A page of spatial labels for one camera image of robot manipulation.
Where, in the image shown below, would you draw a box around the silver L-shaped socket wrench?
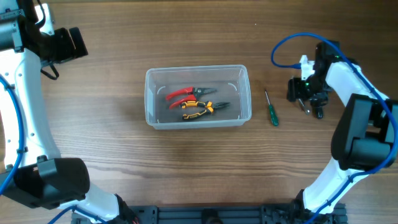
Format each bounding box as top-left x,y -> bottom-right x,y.
298,98 -> 311,115

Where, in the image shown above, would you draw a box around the black red screwdriver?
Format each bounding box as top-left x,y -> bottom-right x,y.
312,105 -> 323,119

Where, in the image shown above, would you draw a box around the green handled screwdriver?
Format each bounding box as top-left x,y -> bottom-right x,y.
265,90 -> 279,126

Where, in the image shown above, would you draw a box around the orange black long-nose pliers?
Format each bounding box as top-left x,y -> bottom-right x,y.
180,101 -> 230,121

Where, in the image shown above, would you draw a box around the red handled pruning shears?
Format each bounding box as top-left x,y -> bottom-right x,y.
165,86 -> 217,109

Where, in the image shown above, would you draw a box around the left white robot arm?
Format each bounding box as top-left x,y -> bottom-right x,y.
1,1 -> 137,223

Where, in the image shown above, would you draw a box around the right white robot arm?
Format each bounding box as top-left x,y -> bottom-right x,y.
287,40 -> 397,222

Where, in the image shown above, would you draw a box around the clear plastic container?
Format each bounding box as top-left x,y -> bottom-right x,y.
144,65 -> 252,129

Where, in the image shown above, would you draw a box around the right blue cable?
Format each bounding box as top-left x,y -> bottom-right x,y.
270,32 -> 398,224

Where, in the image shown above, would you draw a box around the blue cable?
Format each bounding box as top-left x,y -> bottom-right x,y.
0,74 -> 103,224
270,32 -> 398,224

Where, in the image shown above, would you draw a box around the left blue cable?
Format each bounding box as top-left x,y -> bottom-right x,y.
0,74 -> 103,224

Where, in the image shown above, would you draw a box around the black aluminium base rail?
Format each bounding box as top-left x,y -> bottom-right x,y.
70,203 -> 348,224

